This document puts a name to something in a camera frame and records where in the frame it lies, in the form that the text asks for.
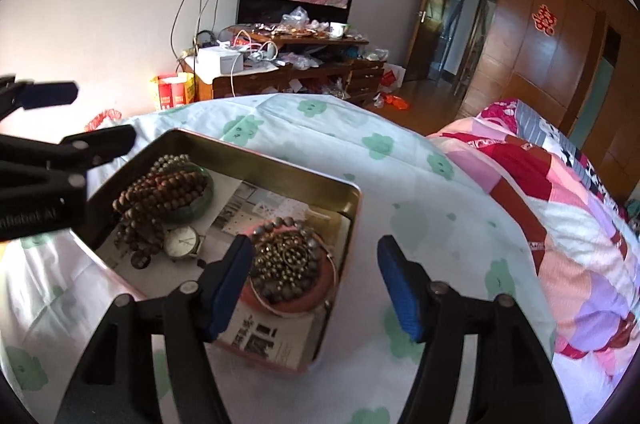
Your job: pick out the red yellow carton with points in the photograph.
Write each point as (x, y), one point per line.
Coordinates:
(172, 91)

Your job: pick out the clear plastic bag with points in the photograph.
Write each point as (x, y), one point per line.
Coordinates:
(294, 18)

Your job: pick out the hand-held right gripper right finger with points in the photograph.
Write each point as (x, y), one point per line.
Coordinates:
(401, 291)

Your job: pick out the red paper cutout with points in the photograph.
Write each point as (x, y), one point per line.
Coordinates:
(544, 20)

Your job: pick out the wooden wardrobe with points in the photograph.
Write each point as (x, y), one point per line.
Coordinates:
(565, 64)

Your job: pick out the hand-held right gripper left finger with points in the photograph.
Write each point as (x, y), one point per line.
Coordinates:
(227, 291)

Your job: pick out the pink jade bangle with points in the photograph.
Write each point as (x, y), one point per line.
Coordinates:
(320, 294)

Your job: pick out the green jade bangle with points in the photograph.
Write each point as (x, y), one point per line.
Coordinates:
(200, 204)

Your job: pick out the orange plastic wrapper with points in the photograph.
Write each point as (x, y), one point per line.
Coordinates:
(392, 102)

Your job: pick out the pink red patchwork quilt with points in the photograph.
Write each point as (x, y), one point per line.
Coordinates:
(575, 214)

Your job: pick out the red white paper bag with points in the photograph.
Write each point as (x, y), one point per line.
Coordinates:
(392, 78)

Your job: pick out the silver wristwatch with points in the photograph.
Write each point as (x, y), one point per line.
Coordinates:
(182, 243)

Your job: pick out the white cardboard box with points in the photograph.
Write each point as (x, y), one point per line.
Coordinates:
(219, 60)

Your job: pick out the wooden television cabinet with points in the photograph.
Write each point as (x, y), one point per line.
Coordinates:
(260, 81)

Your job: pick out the wooden door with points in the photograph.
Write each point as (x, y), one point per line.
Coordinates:
(422, 24)

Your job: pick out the white cup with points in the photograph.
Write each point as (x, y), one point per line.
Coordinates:
(338, 30)

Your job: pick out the black television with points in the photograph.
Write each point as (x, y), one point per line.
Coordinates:
(257, 11)

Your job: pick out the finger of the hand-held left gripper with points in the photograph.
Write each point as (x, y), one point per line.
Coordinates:
(47, 95)
(100, 146)

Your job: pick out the printed paper sheets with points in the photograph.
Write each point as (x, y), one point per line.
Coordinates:
(280, 344)

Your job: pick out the rectangular tin box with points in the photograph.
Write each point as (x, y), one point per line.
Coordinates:
(345, 224)

